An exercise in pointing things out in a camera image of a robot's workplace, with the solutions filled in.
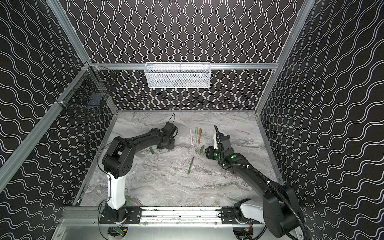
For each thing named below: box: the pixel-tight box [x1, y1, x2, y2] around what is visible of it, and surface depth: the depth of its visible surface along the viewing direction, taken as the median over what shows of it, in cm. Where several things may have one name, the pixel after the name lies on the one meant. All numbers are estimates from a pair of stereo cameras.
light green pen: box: [195, 127, 199, 144], surface depth 109 cm
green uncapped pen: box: [187, 156, 195, 175], surface depth 92 cm
